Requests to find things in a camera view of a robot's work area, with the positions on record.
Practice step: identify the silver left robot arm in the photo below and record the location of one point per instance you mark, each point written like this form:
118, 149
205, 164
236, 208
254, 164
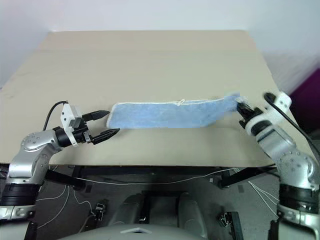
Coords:
32, 143

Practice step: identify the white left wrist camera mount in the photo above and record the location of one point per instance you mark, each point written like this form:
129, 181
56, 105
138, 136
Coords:
67, 117

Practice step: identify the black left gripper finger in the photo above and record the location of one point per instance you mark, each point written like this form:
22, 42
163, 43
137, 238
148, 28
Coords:
98, 115
106, 134

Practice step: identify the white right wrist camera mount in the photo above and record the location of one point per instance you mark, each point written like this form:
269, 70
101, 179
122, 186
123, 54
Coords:
283, 102

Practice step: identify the black metal table frame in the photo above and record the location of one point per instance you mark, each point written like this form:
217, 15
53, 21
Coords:
150, 171

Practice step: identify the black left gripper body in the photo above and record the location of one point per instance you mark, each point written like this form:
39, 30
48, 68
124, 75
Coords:
81, 134

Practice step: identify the light blue towel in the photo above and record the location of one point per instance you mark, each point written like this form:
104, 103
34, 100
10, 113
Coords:
162, 115

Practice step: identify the black floor clamp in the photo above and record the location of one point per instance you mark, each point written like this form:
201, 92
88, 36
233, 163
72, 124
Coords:
100, 210
230, 222

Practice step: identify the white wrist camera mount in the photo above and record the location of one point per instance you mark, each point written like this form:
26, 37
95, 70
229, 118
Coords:
283, 102
67, 117

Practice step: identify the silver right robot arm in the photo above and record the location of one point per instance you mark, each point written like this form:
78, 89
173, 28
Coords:
280, 145

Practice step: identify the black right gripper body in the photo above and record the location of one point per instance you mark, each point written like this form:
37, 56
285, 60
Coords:
250, 115

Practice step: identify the grey robot torso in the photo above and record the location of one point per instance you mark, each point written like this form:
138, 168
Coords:
135, 232

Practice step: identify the purple object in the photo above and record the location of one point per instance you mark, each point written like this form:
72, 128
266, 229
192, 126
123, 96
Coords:
307, 107

